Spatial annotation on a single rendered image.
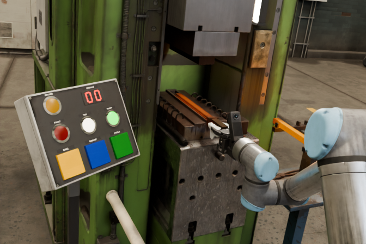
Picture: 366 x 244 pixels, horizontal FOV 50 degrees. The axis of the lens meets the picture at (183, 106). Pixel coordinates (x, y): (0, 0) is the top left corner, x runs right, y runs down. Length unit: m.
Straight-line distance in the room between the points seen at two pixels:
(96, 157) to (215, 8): 0.69
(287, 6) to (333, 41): 7.44
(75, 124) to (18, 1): 5.56
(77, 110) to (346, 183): 0.79
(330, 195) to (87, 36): 1.34
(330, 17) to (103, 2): 7.91
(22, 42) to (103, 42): 5.34
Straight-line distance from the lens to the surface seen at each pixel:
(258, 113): 1.97
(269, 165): 1.36
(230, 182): 1.77
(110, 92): 1.36
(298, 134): 1.74
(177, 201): 1.68
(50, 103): 1.22
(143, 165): 1.77
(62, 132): 1.22
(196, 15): 1.49
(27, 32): 6.79
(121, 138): 1.34
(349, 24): 9.49
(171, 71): 2.04
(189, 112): 1.73
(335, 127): 0.90
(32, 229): 2.67
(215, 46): 1.55
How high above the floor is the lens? 1.59
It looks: 19 degrees down
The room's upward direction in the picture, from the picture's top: 6 degrees clockwise
